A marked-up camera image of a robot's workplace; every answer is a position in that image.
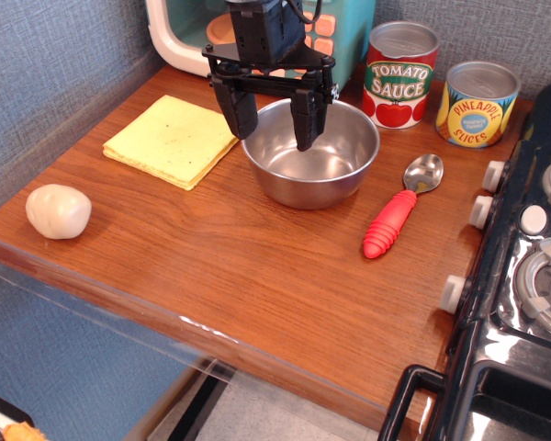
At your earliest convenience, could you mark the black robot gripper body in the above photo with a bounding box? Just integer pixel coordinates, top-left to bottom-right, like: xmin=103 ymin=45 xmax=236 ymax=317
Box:
xmin=202 ymin=1 xmax=339 ymax=101

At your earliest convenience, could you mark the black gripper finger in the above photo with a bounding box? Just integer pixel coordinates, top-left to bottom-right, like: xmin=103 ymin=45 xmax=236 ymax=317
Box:
xmin=291 ymin=89 xmax=327 ymax=152
xmin=210 ymin=76 xmax=258 ymax=140

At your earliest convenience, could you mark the pale beige toy potato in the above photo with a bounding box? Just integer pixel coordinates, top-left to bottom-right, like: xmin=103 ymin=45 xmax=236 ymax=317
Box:
xmin=26 ymin=184 xmax=92 ymax=240

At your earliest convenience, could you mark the silver metal pot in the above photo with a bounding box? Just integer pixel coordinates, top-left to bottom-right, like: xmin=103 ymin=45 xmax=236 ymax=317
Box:
xmin=242 ymin=99 xmax=380 ymax=210

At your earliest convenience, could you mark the folded yellow cloth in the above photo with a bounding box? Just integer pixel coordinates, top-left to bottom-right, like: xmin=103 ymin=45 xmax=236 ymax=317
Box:
xmin=103 ymin=96 xmax=238 ymax=191

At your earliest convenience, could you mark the teal white toy microwave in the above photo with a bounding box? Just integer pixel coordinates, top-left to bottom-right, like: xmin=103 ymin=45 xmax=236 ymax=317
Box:
xmin=145 ymin=0 xmax=376 ymax=88

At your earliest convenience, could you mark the tomato sauce can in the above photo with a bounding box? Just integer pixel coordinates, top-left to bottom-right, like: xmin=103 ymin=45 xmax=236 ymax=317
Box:
xmin=362 ymin=21 xmax=440 ymax=129

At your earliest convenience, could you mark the pineapple slices can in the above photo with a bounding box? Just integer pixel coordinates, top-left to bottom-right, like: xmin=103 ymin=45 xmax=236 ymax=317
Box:
xmin=435 ymin=61 xmax=521 ymax=149

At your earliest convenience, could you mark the grey stove knob upper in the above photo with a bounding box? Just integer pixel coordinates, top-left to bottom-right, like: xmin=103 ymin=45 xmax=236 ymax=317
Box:
xmin=482 ymin=161 xmax=506 ymax=193

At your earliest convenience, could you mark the grey stove knob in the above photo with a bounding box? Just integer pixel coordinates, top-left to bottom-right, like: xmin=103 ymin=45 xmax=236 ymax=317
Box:
xmin=439 ymin=275 xmax=467 ymax=314
xmin=482 ymin=161 xmax=506 ymax=193
xmin=468 ymin=196 xmax=493 ymax=230

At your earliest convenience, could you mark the grey stove knob middle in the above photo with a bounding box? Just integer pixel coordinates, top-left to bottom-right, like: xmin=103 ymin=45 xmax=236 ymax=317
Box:
xmin=468 ymin=196 xmax=493 ymax=230

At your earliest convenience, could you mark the grey stove knob lower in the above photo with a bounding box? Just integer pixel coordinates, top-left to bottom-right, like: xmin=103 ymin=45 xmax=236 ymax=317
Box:
xmin=439 ymin=275 xmax=467 ymax=314

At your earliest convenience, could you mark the black toy stove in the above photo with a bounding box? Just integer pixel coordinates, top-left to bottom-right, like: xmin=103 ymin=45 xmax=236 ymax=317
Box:
xmin=379 ymin=84 xmax=551 ymax=440

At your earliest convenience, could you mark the orange fuzzy object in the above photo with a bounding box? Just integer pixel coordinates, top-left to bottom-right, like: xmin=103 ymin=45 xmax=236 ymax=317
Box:
xmin=3 ymin=422 xmax=47 ymax=441

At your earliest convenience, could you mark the red handled metal spoon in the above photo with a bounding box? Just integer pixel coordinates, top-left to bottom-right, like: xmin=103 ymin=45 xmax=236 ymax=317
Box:
xmin=362 ymin=153 xmax=444 ymax=259

